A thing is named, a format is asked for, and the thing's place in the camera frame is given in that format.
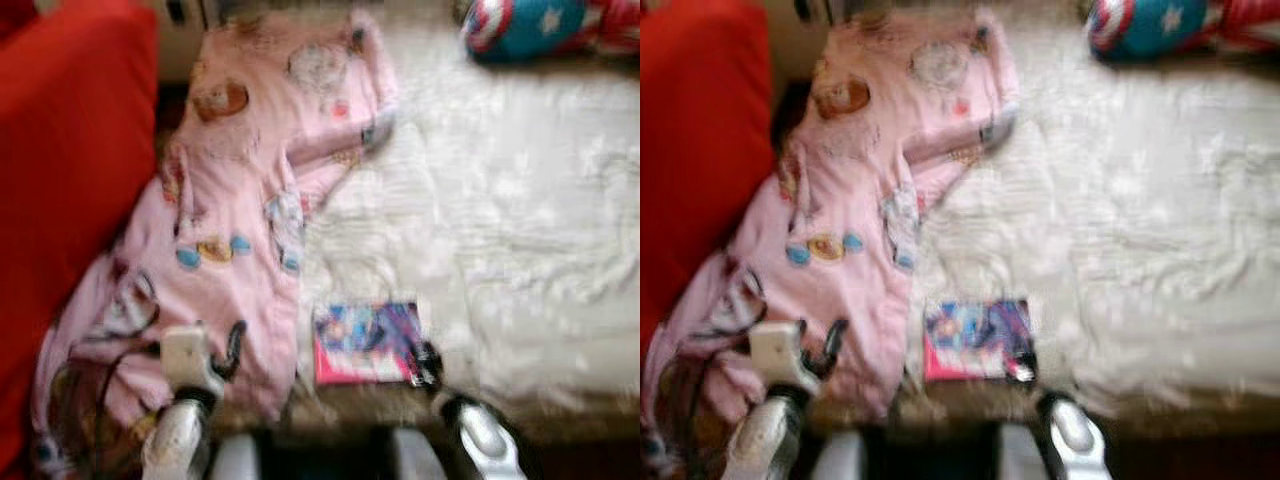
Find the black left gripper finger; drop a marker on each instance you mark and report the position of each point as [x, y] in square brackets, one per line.
[236, 340]
[836, 338]

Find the colourful anime magazine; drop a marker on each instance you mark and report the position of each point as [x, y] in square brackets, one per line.
[965, 340]
[355, 345]

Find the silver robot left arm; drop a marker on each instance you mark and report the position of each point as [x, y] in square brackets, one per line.
[765, 440]
[178, 440]

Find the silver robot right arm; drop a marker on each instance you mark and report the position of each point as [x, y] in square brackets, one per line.
[1075, 440]
[485, 440]

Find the silver robot right leg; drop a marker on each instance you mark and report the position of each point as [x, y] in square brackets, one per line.
[1020, 456]
[418, 458]

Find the silver robot leg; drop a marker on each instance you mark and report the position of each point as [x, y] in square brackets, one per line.
[842, 460]
[1020, 456]
[418, 458]
[236, 460]

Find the silver robot left leg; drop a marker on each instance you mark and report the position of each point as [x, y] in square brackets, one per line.
[236, 460]
[842, 460]

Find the pink cartoon blanket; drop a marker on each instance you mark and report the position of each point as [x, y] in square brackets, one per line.
[240, 180]
[860, 180]

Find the beige floral bed sheet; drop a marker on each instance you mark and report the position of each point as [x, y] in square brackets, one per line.
[1150, 200]
[520, 200]

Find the red sofa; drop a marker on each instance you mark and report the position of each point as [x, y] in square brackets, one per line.
[700, 150]
[70, 150]

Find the star striped bolster pillow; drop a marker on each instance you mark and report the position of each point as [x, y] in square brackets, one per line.
[540, 28]
[1160, 25]

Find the red cushion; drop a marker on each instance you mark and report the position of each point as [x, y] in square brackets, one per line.
[15, 12]

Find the black wall socket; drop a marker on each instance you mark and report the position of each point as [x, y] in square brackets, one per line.
[177, 10]
[803, 10]

